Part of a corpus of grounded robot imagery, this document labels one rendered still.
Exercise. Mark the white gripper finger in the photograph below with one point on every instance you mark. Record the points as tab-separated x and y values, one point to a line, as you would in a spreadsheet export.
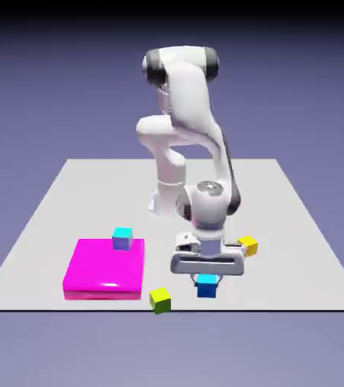
193	278
220	278

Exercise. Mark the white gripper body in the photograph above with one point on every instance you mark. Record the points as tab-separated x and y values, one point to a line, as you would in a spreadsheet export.
186	266

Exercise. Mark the small blue cube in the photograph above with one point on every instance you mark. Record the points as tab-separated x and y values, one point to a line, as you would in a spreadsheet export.
207	286

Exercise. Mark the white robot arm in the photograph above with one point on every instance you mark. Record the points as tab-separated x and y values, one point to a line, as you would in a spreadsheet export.
189	99

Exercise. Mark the small lime green cube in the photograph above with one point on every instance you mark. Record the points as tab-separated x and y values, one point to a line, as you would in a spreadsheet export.
160	300

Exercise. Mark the small yellow cube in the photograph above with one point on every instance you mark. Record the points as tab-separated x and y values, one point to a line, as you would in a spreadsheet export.
249	245

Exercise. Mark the small cyan cube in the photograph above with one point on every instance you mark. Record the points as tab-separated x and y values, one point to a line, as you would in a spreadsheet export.
122	239

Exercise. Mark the large magenta box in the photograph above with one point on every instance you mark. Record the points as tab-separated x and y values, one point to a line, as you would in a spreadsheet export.
105	269

